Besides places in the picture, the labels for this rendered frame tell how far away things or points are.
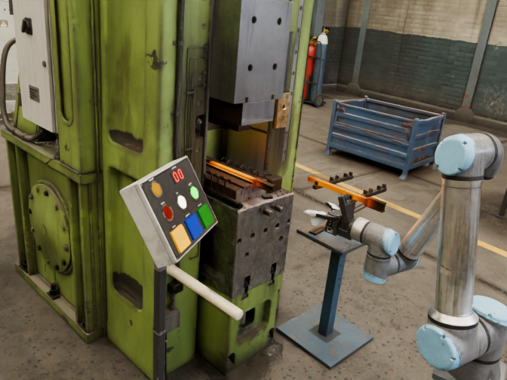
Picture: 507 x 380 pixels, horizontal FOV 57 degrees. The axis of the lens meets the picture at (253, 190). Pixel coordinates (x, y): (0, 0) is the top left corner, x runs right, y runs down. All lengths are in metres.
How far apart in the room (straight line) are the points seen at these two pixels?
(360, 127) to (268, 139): 3.72
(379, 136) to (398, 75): 4.92
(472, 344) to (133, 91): 1.57
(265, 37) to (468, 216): 1.03
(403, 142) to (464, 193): 4.24
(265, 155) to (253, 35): 0.69
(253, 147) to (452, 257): 1.23
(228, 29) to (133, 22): 0.39
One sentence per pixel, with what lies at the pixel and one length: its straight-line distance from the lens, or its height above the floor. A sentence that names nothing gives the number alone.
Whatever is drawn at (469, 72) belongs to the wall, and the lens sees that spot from 9.91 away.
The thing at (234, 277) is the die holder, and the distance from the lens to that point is 2.17.
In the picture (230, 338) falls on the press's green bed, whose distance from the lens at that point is 2.39.
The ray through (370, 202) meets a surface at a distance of 2.23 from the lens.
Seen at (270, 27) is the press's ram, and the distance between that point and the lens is 1.99.
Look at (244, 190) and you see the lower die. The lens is 2.08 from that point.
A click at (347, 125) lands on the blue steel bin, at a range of 6.08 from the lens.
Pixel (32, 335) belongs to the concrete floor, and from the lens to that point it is 2.87.
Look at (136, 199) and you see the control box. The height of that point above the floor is 1.15.
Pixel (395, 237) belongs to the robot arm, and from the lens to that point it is 1.77.
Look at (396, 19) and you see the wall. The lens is 10.80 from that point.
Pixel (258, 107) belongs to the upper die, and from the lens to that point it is 2.01.
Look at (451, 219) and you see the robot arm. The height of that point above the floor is 1.19.
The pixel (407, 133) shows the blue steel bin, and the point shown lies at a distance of 5.68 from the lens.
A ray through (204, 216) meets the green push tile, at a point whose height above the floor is 1.01.
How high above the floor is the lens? 1.74
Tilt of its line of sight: 21 degrees down
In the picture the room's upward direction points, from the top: 5 degrees clockwise
